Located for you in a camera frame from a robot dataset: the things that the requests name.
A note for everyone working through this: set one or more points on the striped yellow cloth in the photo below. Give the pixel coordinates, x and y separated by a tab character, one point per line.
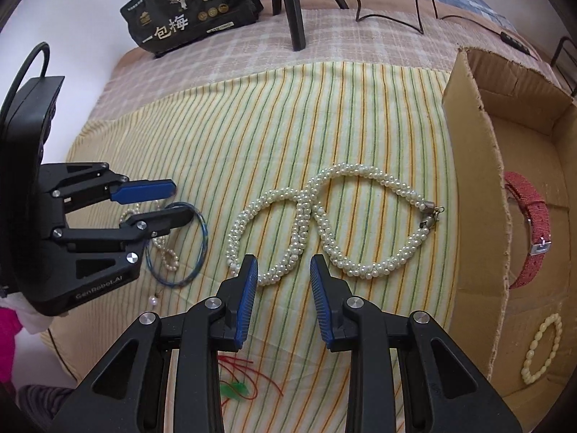
270	135

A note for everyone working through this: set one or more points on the black printed bag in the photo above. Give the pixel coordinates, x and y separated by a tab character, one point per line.
189	9

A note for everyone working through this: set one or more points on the black tripod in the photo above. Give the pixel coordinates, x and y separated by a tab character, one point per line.
295	13

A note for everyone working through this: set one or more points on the cardboard box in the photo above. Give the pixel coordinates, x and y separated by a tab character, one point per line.
473	153

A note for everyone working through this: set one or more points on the dark striped clothing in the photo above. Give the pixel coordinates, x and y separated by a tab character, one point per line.
43	401

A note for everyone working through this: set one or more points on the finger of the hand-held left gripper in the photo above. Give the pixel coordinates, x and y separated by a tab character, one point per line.
167	218
144	191

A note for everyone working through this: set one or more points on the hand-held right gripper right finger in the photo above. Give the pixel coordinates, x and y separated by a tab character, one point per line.
321	302

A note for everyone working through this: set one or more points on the beige checked sheet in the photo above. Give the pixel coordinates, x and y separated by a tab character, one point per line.
360	40

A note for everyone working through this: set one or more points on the pink cloth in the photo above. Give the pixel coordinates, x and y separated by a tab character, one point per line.
9	347

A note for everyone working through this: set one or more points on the black metal clothes rack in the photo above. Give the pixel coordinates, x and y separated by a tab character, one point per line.
561	54

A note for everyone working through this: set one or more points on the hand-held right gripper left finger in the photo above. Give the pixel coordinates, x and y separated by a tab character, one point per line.
245	300

